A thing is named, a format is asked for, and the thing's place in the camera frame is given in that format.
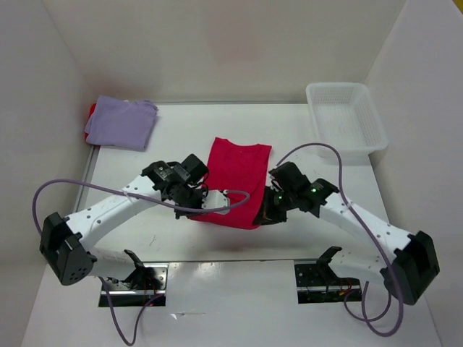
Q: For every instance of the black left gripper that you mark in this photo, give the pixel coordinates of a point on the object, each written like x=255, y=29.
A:
x=190, y=202

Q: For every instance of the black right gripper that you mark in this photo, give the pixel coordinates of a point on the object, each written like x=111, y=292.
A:
x=270, y=208

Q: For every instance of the magenta t shirt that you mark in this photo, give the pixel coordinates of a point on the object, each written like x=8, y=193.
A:
x=237, y=167

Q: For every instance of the lilac t shirt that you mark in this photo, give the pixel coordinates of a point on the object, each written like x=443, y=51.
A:
x=120, y=123

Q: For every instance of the red t shirt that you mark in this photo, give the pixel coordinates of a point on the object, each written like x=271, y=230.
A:
x=90, y=112

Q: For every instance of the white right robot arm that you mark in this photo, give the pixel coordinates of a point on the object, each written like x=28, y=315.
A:
x=407, y=263

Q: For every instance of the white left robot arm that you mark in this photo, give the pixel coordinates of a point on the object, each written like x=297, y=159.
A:
x=68, y=242

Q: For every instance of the white plastic basket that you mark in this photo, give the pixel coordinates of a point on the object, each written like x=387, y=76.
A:
x=345, y=117

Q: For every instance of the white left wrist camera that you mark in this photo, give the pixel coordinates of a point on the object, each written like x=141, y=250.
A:
x=216, y=199

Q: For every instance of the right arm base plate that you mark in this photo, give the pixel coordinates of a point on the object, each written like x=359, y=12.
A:
x=313, y=288

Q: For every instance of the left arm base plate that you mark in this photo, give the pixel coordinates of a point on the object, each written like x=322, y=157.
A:
x=151, y=288

